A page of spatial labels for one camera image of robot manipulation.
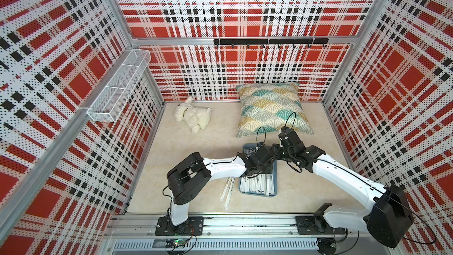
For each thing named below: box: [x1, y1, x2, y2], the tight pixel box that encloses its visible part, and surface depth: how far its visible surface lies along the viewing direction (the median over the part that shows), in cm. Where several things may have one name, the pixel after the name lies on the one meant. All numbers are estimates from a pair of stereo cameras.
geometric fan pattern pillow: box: [235, 82, 314, 139], surface depth 97 cm
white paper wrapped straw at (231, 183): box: [224, 176, 236, 211], surface depth 84 cm
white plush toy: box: [174, 96, 212, 134], surface depth 107 cm
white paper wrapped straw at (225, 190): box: [220, 176, 231, 202], surface depth 84 cm
